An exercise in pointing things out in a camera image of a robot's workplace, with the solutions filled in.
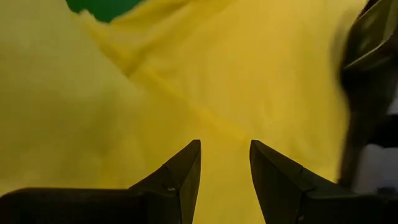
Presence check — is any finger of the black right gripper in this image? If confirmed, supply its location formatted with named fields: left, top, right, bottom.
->
left=337, top=49, right=398, bottom=189

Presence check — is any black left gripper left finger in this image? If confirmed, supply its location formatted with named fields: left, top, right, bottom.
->
left=0, top=139, right=202, bottom=224

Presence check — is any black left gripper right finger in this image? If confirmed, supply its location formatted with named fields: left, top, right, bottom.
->
left=249, top=139, right=398, bottom=224

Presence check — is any yellow garment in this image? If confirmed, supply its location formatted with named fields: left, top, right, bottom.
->
left=0, top=0, right=369, bottom=224

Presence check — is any green table mat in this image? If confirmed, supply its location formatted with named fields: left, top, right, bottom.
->
left=65, top=0, right=142, bottom=24

